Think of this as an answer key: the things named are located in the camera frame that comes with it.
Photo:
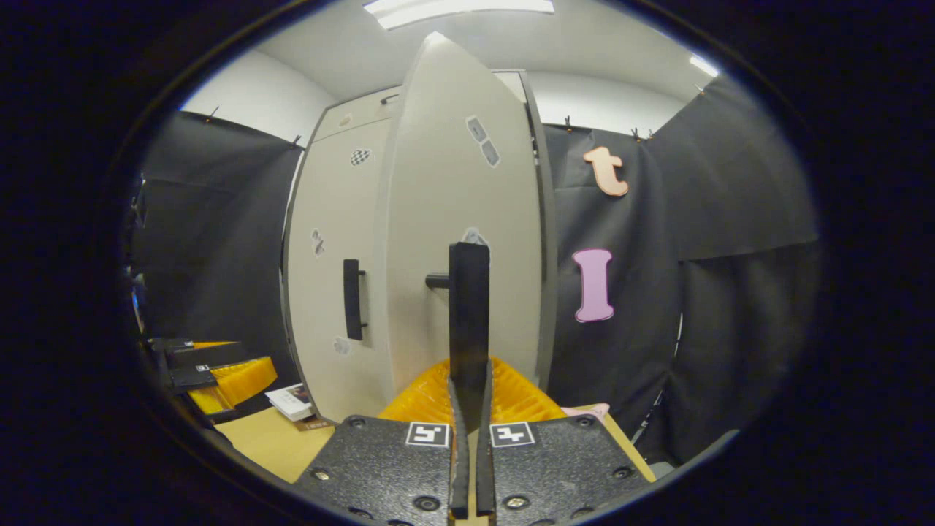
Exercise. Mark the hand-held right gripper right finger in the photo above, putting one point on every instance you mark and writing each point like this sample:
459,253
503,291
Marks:
484,475

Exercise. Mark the small ceiling light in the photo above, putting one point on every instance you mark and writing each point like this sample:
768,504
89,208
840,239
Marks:
704,66

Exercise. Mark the beige double-door shoe cabinet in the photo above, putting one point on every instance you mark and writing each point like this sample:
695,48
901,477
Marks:
369,117

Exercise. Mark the pink flat item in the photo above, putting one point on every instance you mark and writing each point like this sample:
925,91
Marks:
586,410

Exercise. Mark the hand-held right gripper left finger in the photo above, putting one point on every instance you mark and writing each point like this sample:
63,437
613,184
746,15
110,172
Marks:
459,475

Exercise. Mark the beige shoe cabinet door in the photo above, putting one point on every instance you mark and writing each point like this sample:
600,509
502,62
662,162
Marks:
314,307
438,183

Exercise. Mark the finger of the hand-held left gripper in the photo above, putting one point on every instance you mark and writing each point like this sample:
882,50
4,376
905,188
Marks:
204,354
234,383

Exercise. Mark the white booklet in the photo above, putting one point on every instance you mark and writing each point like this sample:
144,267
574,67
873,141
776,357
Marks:
291,402

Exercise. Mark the black backdrop cloth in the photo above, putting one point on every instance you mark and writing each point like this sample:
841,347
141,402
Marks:
730,183
219,241

